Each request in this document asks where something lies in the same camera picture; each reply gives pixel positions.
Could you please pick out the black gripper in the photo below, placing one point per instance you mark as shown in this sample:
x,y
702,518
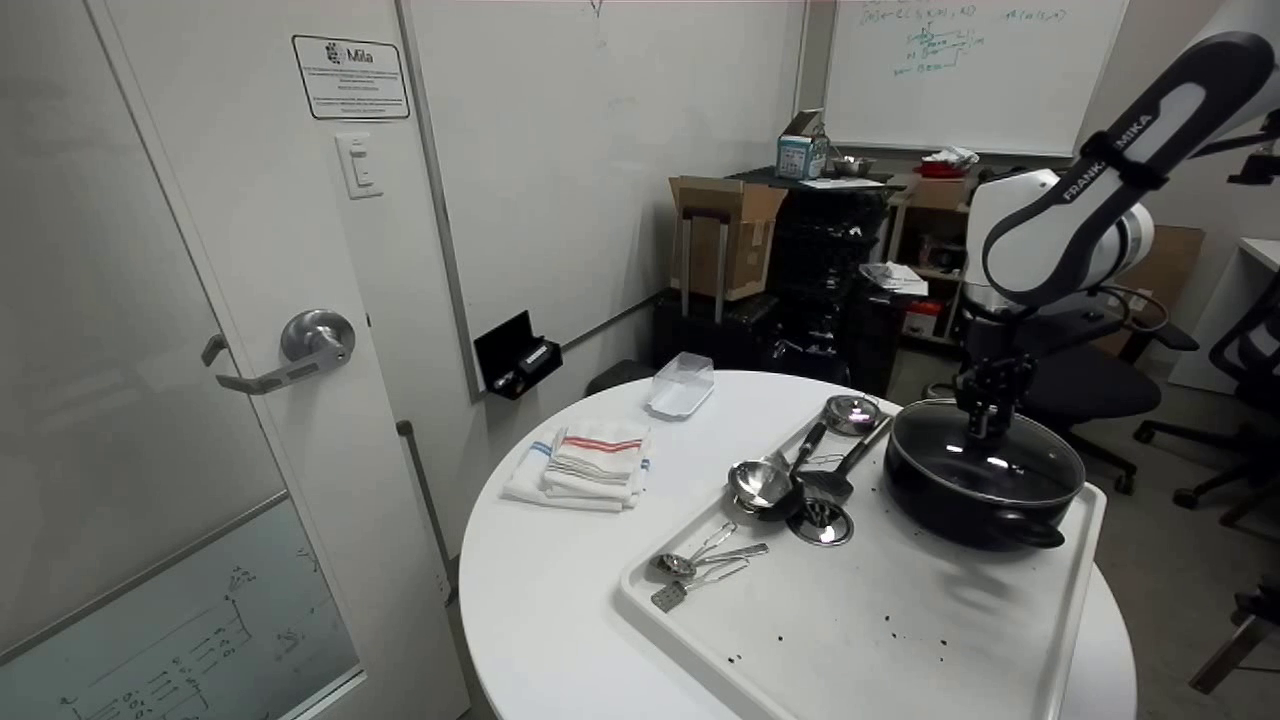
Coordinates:
x,y
997,376

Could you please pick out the glass pot lid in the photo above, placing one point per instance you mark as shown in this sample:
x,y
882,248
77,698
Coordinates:
x,y
1041,464

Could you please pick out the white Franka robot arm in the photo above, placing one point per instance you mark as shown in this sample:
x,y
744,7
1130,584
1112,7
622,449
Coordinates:
x,y
1064,225

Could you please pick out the black office chair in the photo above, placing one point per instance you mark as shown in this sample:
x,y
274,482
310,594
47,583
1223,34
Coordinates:
x,y
1095,381
1255,360

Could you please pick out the small round steel strainer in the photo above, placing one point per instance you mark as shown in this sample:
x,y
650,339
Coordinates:
x,y
851,412

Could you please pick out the metal kitchen utensils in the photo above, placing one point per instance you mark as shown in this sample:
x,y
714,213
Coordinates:
x,y
825,489

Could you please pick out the small steel ladle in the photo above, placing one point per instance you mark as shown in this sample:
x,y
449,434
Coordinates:
x,y
820,526

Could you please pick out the black plastic spoon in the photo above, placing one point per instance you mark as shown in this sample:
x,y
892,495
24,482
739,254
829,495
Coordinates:
x,y
794,500

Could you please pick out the wooden shelf with items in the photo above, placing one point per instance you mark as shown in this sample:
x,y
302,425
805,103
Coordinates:
x,y
932,213

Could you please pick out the black cabinet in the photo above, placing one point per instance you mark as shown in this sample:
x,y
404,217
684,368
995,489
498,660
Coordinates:
x,y
825,265

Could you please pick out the metal measuring spoons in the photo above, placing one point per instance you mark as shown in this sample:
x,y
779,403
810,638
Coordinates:
x,y
762,482

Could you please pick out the white plastic tray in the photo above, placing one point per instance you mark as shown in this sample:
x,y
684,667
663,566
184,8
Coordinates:
x,y
867,626

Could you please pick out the clear plastic container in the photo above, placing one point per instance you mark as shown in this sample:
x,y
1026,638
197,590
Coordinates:
x,y
683,387

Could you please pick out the cardboard box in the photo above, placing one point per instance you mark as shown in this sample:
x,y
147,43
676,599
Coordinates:
x,y
724,240

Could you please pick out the small teal box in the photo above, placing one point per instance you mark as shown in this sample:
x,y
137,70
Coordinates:
x,y
803,151

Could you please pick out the steel measuring spoons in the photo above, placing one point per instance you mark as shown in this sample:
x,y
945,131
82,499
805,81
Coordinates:
x,y
683,566

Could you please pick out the white towel red stripe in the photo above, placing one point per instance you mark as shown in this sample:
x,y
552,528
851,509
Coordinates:
x,y
584,464

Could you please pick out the black marker holder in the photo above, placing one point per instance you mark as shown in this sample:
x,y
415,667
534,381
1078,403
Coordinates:
x,y
514,356

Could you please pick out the white door sign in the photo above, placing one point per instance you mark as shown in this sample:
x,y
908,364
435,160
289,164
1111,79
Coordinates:
x,y
350,79

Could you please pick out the white door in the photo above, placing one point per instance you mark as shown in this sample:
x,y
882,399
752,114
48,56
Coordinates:
x,y
240,203

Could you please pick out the frosted glass panel with writing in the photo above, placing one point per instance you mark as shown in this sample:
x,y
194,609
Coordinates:
x,y
173,643

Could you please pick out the wall whiteboard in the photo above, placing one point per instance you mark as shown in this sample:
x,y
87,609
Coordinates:
x,y
975,81

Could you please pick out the white light switch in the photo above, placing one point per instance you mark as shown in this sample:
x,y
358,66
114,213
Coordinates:
x,y
358,164

